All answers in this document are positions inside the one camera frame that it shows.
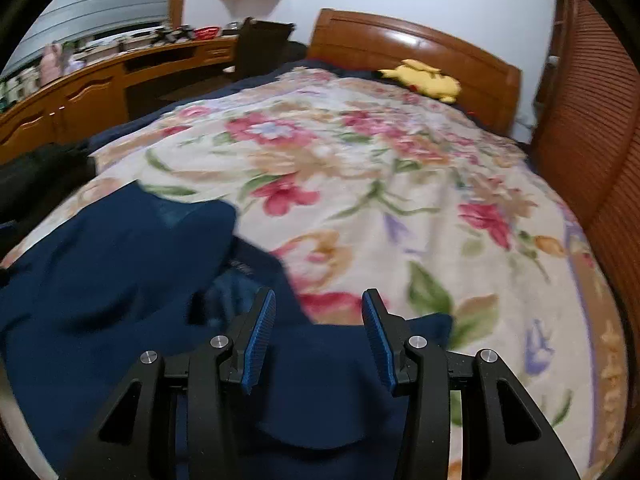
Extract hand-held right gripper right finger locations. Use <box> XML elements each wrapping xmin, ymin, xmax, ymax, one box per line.
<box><xmin>361</xmin><ymin>287</ymin><xmax>581</xmax><ymax>480</ymax></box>

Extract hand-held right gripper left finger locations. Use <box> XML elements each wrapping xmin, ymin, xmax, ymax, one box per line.
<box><xmin>62</xmin><ymin>287</ymin><xmax>278</xmax><ymax>480</ymax></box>

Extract navy blue suit jacket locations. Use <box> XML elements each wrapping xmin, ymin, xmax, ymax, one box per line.
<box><xmin>0</xmin><ymin>182</ymin><xmax>453</xmax><ymax>480</ymax></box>

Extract floral blanket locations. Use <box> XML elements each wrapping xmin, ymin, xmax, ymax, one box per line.
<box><xmin>0</xmin><ymin>67</ymin><xmax>626</xmax><ymax>480</ymax></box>

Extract navy bed sheet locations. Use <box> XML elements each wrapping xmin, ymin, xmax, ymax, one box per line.
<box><xmin>87</xmin><ymin>60</ymin><xmax>321</xmax><ymax>153</ymax></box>

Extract yellow plush toy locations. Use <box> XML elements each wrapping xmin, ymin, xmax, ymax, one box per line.
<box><xmin>377</xmin><ymin>59</ymin><xmax>462</xmax><ymax>103</ymax></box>

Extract black cloth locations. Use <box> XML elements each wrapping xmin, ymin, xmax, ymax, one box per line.
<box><xmin>0</xmin><ymin>142</ymin><xmax>96</xmax><ymax>256</ymax></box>

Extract dark chair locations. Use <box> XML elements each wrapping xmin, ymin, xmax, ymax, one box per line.
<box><xmin>232</xmin><ymin>17</ymin><xmax>296</xmax><ymax>81</ymax></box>

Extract wooden wardrobe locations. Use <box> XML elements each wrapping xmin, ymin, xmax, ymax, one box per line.
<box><xmin>530</xmin><ymin>0</ymin><xmax>640</xmax><ymax>321</ymax></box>

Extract wooden desk cabinet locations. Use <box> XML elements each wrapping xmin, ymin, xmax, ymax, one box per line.
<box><xmin>0</xmin><ymin>35</ymin><xmax>241</xmax><ymax>163</ymax></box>

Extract wooden bed headboard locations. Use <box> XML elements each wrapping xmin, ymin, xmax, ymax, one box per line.
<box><xmin>306</xmin><ymin>8</ymin><xmax>522</xmax><ymax>136</ymax></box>

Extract pink bag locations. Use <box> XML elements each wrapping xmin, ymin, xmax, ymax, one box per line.
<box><xmin>42</xmin><ymin>42</ymin><xmax>63</xmax><ymax>81</ymax></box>

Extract grey window blinds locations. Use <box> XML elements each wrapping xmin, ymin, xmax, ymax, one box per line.
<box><xmin>0</xmin><ymin>0</ymin><xmax>176</xmax><ymax>78</ymax></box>

